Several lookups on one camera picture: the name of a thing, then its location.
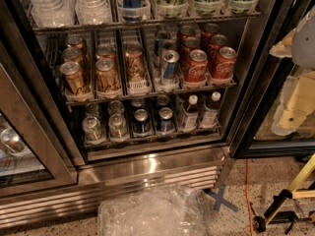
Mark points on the right glass fridge door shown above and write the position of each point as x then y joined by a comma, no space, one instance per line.
261,77

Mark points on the white capped bottle right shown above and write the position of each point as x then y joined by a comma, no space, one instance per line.
210,110

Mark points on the white capped bottle left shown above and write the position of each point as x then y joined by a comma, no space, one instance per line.
189,114

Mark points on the blue red can top shelf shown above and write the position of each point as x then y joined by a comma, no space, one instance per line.
131,10

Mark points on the clear water bottle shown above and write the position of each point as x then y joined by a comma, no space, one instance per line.
93,12
53,13

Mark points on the clear water bottle left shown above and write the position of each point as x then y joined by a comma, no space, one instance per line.
53,13

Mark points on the clear plastic container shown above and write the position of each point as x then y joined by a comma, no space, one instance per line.
163,211

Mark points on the clear can bottom front left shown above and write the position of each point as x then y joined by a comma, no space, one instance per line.
94,133

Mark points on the red cola can back right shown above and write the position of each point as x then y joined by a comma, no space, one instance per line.
208,31

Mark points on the orange can lane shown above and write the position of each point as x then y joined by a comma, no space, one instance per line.
106,75
134,63
105,52

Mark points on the blue can bottom front left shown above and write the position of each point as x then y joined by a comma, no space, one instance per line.
142,125

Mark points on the clear can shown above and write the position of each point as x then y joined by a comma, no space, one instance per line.
117,127
115,107
94,133
92,109

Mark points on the blue tape cross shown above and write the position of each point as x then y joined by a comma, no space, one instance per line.
220,200

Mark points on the blue can bottom front right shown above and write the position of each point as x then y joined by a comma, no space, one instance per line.
164,122

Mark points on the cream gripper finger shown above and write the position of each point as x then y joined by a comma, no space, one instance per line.
297,102

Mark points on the blue can bottom back left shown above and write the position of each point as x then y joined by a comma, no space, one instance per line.
138,103

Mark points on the red cola can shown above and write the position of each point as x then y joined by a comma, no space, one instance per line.
185,31
216,43
224,63
196,66
208,31
189,44

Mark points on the orange can middle left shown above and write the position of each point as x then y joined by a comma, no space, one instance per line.
75,54

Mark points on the blue energy can back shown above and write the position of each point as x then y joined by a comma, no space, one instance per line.
160,36

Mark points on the red cola can middle right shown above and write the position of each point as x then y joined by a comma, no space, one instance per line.
216,43

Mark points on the red cola can middle left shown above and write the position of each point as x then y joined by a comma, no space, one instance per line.
189,44

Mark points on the orange can back left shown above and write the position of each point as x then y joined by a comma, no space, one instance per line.
77,41

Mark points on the red cola can front left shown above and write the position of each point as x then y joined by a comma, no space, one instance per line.
196,66

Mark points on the clear can bottom back left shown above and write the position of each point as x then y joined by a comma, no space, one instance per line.
92,109

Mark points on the blue silver energy can front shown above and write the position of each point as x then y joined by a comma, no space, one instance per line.
168,66

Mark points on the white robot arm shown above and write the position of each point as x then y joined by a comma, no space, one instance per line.
299,44

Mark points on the blue energy can middle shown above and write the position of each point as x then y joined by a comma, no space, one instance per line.
167,44

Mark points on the red cola can back left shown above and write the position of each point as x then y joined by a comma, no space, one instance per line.
185,31

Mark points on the stainless steel fridge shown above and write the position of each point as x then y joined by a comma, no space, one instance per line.
199,159

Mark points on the orange can front left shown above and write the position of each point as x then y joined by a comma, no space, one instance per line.
74,78

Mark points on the red cola can front right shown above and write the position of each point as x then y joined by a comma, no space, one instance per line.
224,63

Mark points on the white capped bottle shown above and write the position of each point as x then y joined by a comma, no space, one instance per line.
210,110
189,114

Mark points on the blue can bottom back right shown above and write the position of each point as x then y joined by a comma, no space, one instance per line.
162,101

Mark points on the open glass fridge door left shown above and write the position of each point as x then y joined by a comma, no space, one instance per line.
41,161

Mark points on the clear water bottle right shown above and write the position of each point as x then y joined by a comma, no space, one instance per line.
93,12

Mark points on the orange can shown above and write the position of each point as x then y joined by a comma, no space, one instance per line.
75,54
77,41
74,78

